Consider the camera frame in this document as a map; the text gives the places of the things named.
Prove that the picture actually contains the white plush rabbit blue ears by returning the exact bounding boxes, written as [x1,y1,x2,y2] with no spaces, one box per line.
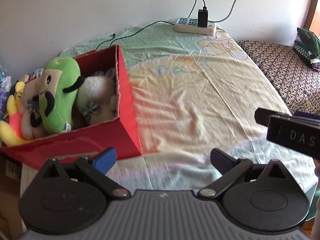
[76,68,119,126]

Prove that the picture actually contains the green plush toy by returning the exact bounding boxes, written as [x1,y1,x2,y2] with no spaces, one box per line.
[39,56,85,134]

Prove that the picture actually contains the pink plush rabbit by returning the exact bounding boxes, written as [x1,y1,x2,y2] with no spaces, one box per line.
[19,78,47,140]

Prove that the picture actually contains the person's right hand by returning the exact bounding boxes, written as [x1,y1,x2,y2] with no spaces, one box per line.
[315,164,320,180]

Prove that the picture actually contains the red cardboard box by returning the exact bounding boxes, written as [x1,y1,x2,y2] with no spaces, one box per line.
[1,45,142,170]

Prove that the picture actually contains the patterned covered bench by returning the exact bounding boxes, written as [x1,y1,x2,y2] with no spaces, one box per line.
[239,40,319,114]

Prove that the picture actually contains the cartoon print bed sheet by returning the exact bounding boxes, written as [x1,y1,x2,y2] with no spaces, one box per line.
[63,23,318,198]

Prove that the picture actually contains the yellow plush tiger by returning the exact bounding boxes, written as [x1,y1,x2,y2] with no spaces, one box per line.
[0,81,33,147]

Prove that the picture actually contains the blue packages beside bed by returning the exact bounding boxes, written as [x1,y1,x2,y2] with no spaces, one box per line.
[0,66,11,120]

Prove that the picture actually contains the white power strip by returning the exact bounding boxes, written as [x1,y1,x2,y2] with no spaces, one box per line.
[174,18,216,36]

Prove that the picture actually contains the black charger adapter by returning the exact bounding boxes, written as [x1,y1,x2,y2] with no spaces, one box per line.
[197,5,208,28]

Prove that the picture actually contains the grey power strip cord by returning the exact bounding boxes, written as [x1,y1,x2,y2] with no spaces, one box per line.
[207,0,240,23]

